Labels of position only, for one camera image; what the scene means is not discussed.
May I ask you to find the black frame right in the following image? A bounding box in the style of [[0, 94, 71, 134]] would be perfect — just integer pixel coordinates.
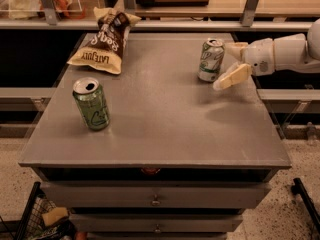
[[291, 178, 320, 234]]

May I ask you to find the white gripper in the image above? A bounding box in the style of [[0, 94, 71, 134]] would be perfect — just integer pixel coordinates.
[[213, 38, 275, 91]]

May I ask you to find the white green 7up can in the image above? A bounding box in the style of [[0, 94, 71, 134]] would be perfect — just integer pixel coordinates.
[[198, 38, 225, 82]]

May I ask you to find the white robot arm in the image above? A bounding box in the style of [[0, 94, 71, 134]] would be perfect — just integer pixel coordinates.
[[213, 19, 320, 90]]

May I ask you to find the black wire basket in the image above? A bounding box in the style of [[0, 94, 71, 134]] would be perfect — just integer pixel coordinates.
[[14, 182, 76, 240]]

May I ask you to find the brown cream chip bag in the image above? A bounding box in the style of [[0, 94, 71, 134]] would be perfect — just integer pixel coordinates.
[[68, 7, 140, 75]]

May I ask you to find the yellow sponge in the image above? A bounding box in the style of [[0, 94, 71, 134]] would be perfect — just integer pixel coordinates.
[[42, 207, 68, 227]]

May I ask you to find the clear plastic box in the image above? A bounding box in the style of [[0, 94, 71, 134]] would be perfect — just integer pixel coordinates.
[[0, 0, 84, 19]]

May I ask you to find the green soda can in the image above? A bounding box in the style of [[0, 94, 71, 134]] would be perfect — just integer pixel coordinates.
[[72, 77, 110, 131]]

